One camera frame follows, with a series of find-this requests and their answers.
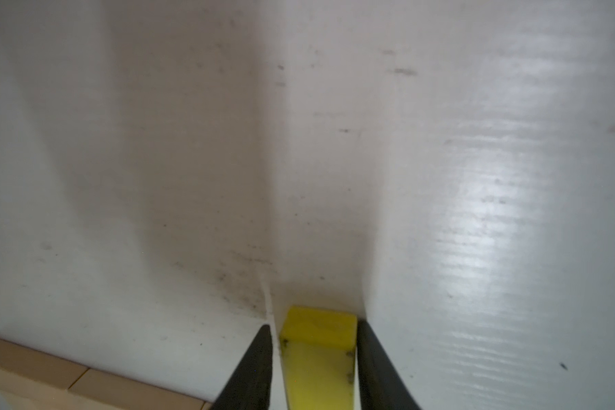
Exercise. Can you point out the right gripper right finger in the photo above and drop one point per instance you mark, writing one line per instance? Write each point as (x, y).
(381, 387)

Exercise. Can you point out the wood long block vertical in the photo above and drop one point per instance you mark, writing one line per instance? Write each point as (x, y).
(102, 390)

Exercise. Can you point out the yellow-green long block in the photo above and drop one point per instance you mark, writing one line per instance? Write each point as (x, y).
(318, 354)

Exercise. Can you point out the wood long block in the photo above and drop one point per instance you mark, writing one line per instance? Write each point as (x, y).
(36, 375)

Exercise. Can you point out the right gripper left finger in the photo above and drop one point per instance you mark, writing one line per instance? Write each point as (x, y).
(249, 387)

